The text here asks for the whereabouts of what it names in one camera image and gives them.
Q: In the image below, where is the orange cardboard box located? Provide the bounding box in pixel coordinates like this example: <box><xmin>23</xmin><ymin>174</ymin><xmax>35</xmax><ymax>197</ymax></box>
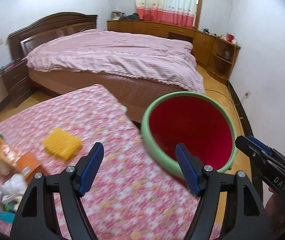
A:
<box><xmin>14</xmin><ymin>152</ymin><xmax>48</xmax><ymax>184</ymax></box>

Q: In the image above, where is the yellow foam net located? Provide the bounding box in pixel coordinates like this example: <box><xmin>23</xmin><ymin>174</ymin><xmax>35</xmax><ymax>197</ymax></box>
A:
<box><xmin>42</xmin><ymin>128</ymin><xmax>82</xmax><ymax>161</ymax></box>

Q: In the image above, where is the long wooden cabinet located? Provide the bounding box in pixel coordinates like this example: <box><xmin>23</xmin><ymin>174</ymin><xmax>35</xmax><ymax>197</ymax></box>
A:
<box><xmin>107</xmin><ymin>20</ymin><xmax>241</xmax><ymax>85</ymax></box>

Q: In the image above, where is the right hand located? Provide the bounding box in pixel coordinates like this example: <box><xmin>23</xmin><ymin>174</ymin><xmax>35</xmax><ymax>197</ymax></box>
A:
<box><xmin>265</xmin><ymin>187</ymin><xmax>285</xmax><ymax>235</ymax></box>

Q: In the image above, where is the bed with pink cover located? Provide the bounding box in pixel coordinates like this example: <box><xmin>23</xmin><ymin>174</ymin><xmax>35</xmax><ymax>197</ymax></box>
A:
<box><xmin>26</xmin><ymin>29</ymin><xmax>205</xmax><ymax>122</ymax></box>

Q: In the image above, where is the dark wooden nightstand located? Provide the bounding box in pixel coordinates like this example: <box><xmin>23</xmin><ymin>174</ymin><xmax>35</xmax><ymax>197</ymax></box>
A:
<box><xmin>0</xmin><ymin>60</ymin><xmax>34</xmax><ymax>107</ymax></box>

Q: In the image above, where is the red bin green rim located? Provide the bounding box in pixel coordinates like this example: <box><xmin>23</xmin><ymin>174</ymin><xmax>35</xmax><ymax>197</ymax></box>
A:
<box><xmin>141</xmin><ymin>92</ymin><xmax>237</xmax><ymax>181</ymax></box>

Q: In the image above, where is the teal medicine box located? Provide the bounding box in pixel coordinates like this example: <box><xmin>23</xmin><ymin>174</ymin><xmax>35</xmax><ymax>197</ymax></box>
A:
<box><xmin>0</xmin><ymin>211</ymin><xmax>15</xmax><ymax>224</ymax></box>

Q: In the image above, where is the pink white curtain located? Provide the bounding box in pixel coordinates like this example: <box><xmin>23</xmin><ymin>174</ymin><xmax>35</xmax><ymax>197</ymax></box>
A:
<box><xmin>135</xmin><ymin>0</ymin><xmax>197</xmax><ymax>28</ymax></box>

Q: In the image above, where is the red mug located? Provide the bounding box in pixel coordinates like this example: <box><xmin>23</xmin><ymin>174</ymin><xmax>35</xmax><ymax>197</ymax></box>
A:
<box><xmin>226</xmin><ymin>33</ymin><xmax>234</xmax><ymax>42</ymax></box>

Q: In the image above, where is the dark wooden headboard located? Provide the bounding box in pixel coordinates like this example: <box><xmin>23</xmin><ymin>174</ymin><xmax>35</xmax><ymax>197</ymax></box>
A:
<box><xmin>7</xmin><ymin>12</ymin><xmax>98</xmax><ymax>60</ymax></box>

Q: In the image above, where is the crumpled white tissue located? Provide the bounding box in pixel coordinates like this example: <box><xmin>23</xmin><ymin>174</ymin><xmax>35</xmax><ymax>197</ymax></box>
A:
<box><xmin>0</xmin><ymin>158</ymin><xmax>15</xmax><ymax>176</ymax></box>

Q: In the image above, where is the orange snack bag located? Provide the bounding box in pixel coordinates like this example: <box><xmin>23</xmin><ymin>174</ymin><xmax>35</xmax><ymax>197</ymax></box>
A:
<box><xmin>0</xmin><ymin>138</ymin><xmax>20</xmax><ymax>167</ymax></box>

